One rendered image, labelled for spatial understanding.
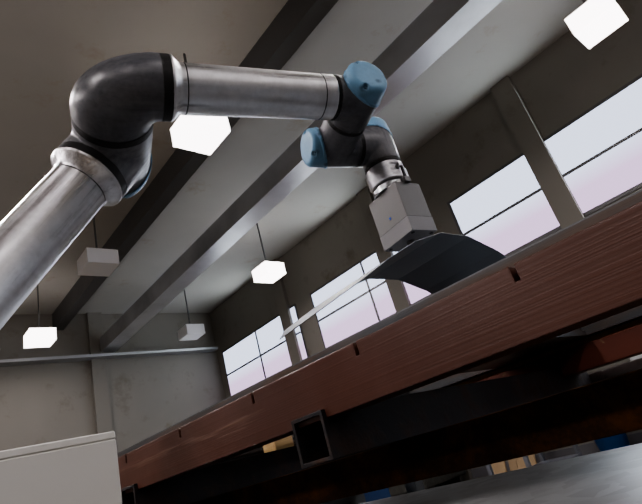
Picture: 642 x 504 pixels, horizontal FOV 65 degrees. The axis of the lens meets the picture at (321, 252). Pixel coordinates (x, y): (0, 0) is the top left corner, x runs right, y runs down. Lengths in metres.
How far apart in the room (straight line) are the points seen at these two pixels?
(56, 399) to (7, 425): 0.93
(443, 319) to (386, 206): 0.52
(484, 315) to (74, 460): 0.33
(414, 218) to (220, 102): 0.39
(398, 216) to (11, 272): 0.61
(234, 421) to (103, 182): 0.39
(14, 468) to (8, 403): 11.05
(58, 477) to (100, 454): 0.03
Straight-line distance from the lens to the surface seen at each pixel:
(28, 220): 0.76
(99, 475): 0.42
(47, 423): 11.50
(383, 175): 0.96
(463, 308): 0.45
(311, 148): 0.94
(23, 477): 0.41
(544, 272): 0.42
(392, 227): 0.93
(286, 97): 0.81
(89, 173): 0.81
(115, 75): 0.77
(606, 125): 7.49
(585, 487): 0.29
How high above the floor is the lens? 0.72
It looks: 23 degrees up
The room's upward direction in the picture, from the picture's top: 16 degrees counter-clockwise
